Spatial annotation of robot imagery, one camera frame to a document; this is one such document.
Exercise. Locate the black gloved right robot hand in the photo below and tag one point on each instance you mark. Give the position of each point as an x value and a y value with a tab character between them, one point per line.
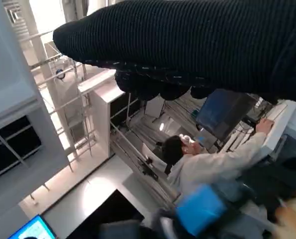
187	37

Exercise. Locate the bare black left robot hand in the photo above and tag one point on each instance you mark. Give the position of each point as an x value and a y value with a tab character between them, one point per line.
200	209

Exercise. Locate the person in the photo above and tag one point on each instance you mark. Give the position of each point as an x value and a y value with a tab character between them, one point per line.
212	166

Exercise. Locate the dark blue computer monitor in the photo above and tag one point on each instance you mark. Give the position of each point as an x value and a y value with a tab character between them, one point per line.
217	114

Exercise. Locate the white desk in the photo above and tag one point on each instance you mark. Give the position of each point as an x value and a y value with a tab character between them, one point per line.
277	132

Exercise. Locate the white shelf cabinet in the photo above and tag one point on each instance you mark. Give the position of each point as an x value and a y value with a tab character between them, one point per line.
100	112

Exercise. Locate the bright blue laptop screen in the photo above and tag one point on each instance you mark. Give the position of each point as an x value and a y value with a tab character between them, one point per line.
30	229

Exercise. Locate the white metal frame rack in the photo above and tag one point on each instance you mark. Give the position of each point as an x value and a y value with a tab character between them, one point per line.
47	72

